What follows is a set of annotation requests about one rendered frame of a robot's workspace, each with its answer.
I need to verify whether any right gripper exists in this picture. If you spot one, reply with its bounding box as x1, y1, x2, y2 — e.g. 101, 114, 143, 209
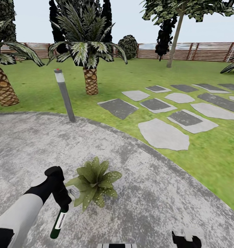
172, 231, 201, 248

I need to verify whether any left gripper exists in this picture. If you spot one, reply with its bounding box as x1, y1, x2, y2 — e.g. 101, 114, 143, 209
53, 187, 72, 212

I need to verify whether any insectifuge atomizer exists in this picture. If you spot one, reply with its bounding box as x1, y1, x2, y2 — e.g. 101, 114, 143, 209
50, 209, 67, 239

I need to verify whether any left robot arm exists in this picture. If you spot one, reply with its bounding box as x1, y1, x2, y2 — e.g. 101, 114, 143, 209
0, 166, 80, 248

